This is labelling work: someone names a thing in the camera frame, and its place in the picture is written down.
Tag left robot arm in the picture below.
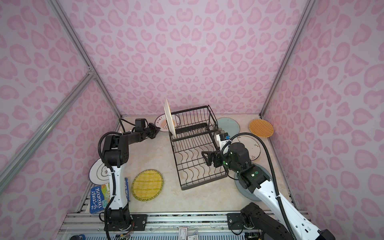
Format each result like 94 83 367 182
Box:
98 118 160 237

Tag aluminium frame right post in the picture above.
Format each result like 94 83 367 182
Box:
259 0 318 119

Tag aluminium frame left diagonal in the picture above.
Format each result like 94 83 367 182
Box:
1 71 95 193

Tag orange woven tray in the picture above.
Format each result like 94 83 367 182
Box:
249 119 274 138

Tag green woven bamboo tray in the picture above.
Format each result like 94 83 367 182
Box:
131 169 164 202

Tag white plate orange sunburst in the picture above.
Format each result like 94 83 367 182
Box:
155 114 181 132

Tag star plate yellow rim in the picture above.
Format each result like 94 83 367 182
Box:
164 99 177 137

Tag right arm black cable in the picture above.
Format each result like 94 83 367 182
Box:
220 132 298 240

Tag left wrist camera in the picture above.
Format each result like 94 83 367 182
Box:
135 118 148 132

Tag white plate black rings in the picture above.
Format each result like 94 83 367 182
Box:
88 158 111 186

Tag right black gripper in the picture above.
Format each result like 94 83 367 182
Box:
200 146 241 174

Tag aluminium frame post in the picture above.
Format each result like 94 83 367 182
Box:
259 0 318 119
47 0 122 118

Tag pale blue flower plate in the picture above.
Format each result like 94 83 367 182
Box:
218 118 240 137

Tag aluminium frame left post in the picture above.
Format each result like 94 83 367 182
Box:
47 0 122 118

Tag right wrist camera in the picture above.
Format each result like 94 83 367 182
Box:
216 133 231 149

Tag white plate small drawings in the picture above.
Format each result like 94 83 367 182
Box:
238 135 261 161

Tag black wire dish rack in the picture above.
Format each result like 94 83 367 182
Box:
169 106 228 191

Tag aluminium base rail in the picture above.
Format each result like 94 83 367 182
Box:
56 212 259 240

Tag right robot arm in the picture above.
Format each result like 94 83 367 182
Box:
202 143 335 240

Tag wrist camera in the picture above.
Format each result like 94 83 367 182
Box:
135 118 148 132
216 133 231 149

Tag grey blue plate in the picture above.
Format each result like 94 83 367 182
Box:
233 163 272 202

